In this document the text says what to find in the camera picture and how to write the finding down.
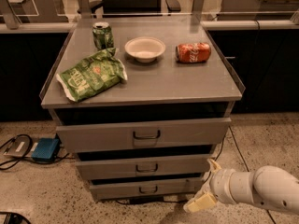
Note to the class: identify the orange coca-cola can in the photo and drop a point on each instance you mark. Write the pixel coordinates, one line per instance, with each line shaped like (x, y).
(193, 52)

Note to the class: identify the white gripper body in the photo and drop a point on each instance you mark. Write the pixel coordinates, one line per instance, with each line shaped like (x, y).
(221, 185)

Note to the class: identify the grey drawer cabinet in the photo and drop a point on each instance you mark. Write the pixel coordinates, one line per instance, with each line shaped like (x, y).
(156, 91)

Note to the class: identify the white bowl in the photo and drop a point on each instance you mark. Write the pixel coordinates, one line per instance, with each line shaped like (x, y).
(145, 49)

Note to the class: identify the grey bottom drawer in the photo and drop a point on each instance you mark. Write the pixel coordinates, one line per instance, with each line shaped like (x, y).
(145, 188)

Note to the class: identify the grey desk background left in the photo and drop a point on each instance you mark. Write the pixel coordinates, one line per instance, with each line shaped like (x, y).
(39, 11)

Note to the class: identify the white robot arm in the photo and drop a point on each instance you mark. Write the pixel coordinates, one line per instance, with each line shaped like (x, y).
(269, 188)

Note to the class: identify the green soda can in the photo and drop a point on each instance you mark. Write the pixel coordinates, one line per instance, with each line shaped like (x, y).
(102, 35)

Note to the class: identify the grey middle drawer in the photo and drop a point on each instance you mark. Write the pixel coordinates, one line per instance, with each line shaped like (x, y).
(137, 167)

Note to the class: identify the grey desk background right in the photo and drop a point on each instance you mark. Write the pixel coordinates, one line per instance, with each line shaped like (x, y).
(260, 10)

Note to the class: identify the grey top drawer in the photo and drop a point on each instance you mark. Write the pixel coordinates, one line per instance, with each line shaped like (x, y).
(152, 134)

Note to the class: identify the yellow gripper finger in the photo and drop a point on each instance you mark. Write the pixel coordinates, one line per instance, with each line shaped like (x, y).
(214, 166)
(202, 200)

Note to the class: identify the grey desk background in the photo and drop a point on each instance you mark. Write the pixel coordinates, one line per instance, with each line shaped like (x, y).
(260, 10)
(39, 11)

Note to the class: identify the grey flat device on floor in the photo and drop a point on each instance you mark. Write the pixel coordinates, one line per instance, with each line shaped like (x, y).
(19, 146)

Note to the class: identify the grey drawer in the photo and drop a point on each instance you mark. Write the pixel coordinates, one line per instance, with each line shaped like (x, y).
(137, 167)
(145, 188)
(152, 134)

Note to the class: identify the green chip bag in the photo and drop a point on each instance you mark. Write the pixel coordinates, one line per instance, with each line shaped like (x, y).
(92, 75)

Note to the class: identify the blue box on floor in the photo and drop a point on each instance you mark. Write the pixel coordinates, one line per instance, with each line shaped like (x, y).
(45, 150)

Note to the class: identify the dark object bottom left corner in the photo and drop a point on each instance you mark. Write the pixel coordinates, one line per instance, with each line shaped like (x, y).
(13, 218)

